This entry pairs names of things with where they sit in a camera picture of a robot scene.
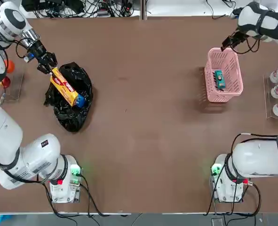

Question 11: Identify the blue cookie box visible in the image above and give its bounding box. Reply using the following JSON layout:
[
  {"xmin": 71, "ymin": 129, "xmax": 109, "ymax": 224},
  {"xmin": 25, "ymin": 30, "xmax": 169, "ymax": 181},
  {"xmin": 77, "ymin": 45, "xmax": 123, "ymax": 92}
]
[{"xmin": 75, "ymin": 95, "xmax": 87, "ymax": 109}]

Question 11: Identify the orange fruit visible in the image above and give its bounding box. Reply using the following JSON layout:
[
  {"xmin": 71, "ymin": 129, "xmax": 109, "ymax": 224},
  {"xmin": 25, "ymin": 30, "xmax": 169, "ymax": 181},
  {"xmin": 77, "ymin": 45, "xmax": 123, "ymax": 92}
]
[{"xmin": 4, "ymin": 60, "xmax": 15, "ymax": 73}]

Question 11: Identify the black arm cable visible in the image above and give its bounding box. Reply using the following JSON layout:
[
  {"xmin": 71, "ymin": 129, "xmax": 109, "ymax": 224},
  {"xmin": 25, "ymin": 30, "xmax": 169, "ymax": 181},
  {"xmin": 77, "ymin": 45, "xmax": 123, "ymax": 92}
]
[
  {"xmin": 230, "ymin": 133, "xmax": 278, "ymax": 156},
  {"xmin": 0, "ymin": 39, "xmax": 29, "ymax": 59}
]

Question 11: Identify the clear acrylic bottle shelf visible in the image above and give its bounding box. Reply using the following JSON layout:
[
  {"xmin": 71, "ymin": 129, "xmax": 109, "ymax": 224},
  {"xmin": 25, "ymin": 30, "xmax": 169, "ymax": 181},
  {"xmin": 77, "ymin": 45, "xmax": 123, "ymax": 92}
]
[{"xmin": 262, "ymin": 74, "xmax": 278, "ymax": 120}]

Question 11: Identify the black base cable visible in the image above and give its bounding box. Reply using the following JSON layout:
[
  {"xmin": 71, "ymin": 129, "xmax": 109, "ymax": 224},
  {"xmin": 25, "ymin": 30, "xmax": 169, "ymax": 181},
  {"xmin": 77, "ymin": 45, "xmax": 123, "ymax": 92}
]
[
  {"xmin": 79, "ymin": 174, "xmax": 130, "ymax": 217},
  {"xmin": 203, "ymin": 181, "xmax": 262, "ymax": 217}
]

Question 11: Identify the clear acrylic fruit stand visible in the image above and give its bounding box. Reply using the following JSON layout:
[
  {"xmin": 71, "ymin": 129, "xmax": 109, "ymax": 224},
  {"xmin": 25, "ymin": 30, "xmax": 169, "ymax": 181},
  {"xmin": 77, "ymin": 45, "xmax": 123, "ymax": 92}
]
[{"xmin": 0, "ymin": 68, "xmax": 26, "ymax": 102}]

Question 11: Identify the yellow wafer box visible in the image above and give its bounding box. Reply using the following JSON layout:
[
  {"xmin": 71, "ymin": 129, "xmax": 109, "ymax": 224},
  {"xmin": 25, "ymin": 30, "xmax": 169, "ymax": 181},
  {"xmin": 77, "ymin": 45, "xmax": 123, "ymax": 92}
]
[{"xmin": 49, "ymin": 66, "xmax": 80, "ymax": 107}]

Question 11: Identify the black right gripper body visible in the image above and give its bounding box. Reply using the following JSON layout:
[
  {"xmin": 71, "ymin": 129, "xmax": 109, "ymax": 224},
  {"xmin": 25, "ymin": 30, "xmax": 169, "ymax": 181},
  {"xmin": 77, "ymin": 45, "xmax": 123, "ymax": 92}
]
[{"xmin": 231, "ymin": 29, "xmax": 249, "ymax": 44}]

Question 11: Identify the black left base cable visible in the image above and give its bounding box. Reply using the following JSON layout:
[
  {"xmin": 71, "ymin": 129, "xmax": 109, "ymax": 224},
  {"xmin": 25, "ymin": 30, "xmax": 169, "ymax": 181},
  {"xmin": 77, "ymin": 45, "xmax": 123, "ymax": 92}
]
[{"xmin": 79, "ymin": 174, "xmax": 130, "ymax": 217}]

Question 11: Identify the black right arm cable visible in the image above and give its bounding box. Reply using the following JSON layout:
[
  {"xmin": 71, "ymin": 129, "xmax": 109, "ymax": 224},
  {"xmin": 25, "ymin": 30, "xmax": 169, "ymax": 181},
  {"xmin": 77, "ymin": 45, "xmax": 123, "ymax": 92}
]
[{"xmin": 230, "ymin": 133, "xmax": 278, "ymax": 156}]

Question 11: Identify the black plastic bag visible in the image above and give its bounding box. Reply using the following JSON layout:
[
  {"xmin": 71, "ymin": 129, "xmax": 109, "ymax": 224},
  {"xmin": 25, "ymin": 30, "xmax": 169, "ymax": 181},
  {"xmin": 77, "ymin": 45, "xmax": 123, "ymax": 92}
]
[{"xmin": 44, "ymin": 62, "xmax": 94, "ymax": 133}]

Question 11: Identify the pink plastic basket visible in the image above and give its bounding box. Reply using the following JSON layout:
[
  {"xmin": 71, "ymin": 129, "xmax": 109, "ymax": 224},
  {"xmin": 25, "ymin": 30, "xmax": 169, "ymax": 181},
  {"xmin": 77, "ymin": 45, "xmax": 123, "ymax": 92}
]
[{"xmin": 204, "ymin": 48, "xmax": 244, "ymax": 103}]

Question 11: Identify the black right base cable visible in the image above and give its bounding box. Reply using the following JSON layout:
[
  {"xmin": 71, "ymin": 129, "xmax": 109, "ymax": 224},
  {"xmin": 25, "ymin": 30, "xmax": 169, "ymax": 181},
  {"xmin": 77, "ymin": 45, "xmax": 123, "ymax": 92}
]
[{"xmin": 203, "ymin": 181, "xmax": 262, "ymax": 217}]

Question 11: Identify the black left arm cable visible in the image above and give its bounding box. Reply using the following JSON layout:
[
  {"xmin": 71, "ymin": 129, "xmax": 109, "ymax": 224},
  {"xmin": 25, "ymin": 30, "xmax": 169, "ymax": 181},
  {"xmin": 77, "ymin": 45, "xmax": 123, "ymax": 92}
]
[{"xmin": 0, "ymin": 39, "xmax": 29, "ymax": 59}]

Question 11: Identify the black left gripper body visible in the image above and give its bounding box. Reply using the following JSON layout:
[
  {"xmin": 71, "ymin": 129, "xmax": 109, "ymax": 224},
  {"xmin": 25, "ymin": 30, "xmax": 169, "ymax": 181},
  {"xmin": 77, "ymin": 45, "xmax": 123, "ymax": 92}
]
[{"xmin": 26, "ymin": 40, "xmax": 50, "ymax": 65}]

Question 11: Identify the black desk cable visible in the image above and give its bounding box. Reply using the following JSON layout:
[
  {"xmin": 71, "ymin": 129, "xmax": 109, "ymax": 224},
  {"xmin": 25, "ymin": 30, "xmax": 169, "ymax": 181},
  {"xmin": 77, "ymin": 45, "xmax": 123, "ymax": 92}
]
[
  {"xmin": 206, "ymin": 0, "xmax": 227, "ymax": 20},
  {"xmin": 222, "ymin": 0, "xmax": 237, "ymax": 16}
]

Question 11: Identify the teal snack packet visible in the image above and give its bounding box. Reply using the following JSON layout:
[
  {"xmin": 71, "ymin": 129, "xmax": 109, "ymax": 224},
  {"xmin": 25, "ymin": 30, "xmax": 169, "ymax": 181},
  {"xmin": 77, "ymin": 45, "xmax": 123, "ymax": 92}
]
[{"xmin": 214, "ymin": 70, "xmax": 226, "ymax": 89}]

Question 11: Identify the aluminium frame post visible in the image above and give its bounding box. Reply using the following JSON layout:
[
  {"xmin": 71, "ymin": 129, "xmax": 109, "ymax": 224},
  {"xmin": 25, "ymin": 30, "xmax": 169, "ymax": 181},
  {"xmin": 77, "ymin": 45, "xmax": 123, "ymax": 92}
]
[{"xmin": 140, "ymin": 0, "xmax": 147, "ymax": 21}]

